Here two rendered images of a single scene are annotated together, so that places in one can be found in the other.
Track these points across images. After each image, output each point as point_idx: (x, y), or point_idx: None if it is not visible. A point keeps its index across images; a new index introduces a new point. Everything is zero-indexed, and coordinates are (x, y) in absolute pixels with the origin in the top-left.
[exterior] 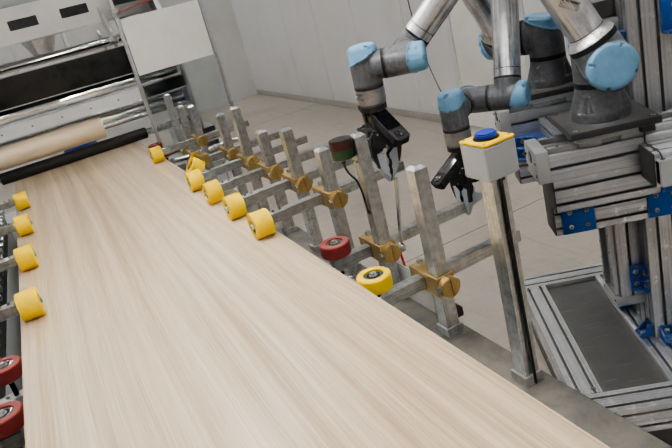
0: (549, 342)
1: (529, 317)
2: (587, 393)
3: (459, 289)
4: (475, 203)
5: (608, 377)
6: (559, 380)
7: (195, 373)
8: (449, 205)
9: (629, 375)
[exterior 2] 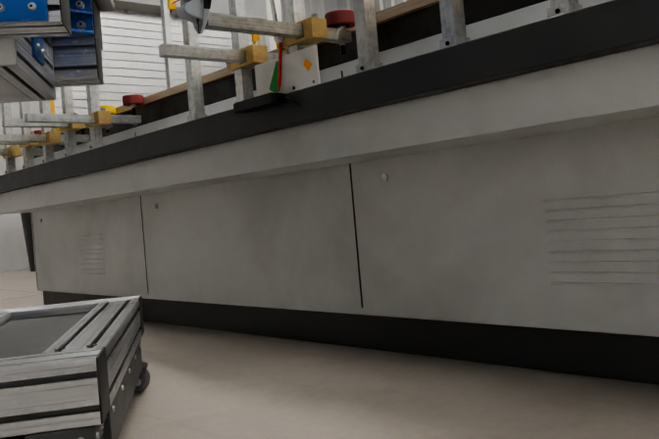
0: (124, 314)
1: (186, 75)
2: (118, 301)
3: (228, 68)
4: (187, 20)
5: (75, 317)
6: (178, 124)
7: None
8: (220, 14)
9: (46, 320)
